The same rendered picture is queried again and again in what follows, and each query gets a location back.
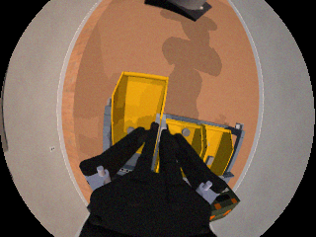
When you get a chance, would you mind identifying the yellow bin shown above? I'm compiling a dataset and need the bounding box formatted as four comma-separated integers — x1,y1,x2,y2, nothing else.
112,71,169,145
200,123,234,176
155,118,203,173

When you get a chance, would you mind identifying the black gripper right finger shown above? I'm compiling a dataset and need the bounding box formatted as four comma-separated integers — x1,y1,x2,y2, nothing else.
158,115,227,210

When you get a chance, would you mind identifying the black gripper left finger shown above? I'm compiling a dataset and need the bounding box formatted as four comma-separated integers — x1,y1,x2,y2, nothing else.
79,114,160,206

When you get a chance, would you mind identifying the dark grey metal shelf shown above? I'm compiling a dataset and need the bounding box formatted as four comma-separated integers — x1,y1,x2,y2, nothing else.
103,98,246,184

